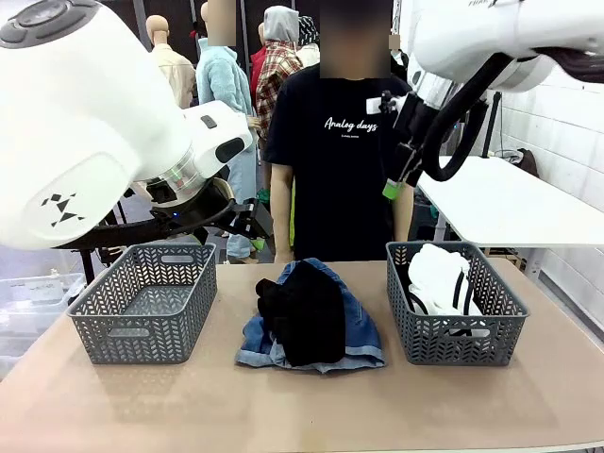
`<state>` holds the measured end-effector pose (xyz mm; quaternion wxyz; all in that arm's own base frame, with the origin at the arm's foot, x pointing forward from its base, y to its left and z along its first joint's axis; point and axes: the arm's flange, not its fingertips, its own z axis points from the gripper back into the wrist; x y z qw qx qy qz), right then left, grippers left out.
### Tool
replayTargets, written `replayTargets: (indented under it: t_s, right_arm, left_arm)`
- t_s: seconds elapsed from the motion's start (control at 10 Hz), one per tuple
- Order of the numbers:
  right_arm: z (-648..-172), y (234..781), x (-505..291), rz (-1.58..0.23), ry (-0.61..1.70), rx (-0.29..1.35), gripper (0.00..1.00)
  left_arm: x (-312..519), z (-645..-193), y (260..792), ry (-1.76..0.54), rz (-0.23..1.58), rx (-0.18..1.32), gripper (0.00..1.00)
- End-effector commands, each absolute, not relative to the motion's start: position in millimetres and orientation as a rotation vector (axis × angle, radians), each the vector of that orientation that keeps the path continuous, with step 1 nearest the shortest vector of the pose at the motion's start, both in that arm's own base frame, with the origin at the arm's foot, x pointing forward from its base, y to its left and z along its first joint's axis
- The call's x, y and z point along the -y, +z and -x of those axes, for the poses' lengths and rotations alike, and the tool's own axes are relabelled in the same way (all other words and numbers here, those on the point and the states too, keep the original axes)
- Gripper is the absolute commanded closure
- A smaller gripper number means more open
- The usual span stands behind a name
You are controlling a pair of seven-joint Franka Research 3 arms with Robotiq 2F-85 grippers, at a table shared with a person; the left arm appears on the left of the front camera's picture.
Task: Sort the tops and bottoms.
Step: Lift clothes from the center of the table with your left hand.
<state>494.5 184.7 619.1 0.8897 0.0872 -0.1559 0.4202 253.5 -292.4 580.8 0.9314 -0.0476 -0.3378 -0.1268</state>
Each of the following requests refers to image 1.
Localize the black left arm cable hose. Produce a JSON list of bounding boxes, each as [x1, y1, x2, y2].
[[70, 176, 237, 251]]

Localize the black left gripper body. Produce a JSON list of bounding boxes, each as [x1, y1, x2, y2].
[[228, 197, 275, 242]]

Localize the person in black jacket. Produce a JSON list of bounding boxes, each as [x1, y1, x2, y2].
[[387, 32, 411, 81]]

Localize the person in black T-shirt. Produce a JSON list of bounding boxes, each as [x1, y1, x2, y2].
[[263, 0, 416, 263]]

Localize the white garment black trim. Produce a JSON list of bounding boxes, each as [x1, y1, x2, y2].
[[406, 243, 485, 317]]

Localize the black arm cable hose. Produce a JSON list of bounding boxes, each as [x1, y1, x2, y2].
[[422, 44, 604, 183], [70, 176, 237, 251]]

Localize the person's right forearm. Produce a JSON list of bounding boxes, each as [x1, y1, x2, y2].
[[271, 181, 296, 264]]

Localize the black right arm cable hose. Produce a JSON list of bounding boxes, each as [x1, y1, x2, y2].
[[422, 44, 604, 183]]

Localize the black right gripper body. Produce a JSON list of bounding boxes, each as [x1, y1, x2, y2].
[[391, 92, 433, 150]]

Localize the mannequin in light blue fleece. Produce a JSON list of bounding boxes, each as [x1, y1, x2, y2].
[[195, 0, 260, 260]]

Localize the black light stand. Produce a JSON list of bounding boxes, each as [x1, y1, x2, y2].
[[480, 92, 502, 159]]

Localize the blue denim shorts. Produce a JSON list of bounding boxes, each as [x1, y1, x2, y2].
[[234, 257, 387, 377]]

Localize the white table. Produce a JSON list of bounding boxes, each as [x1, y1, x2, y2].
[[417, 155, 604, 284]]

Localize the clear plastic storage bin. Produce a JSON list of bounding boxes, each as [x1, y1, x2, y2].
[[0, 273, 86, 378]]

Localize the mannequin plaid shirt grey hood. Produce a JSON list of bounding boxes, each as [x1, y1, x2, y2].
[[249, 5, 306, 143]]

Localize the grey plastic lattice basket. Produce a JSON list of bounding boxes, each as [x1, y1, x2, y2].
[[385, 240, 530, 367], [65, 242, 218, 366]]

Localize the mannequin in beige jacket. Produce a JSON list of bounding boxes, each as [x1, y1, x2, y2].
[[144, 13, 197, 109]]

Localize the mannequin in patterned hood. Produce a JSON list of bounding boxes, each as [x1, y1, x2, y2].
[[296, 15, 322, 68]]

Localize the dark brown bag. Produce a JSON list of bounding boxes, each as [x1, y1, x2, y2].
[[513, 147, 540, 178]]

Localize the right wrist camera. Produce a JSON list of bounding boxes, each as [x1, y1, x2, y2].
[[365, 91, 400, 116]]

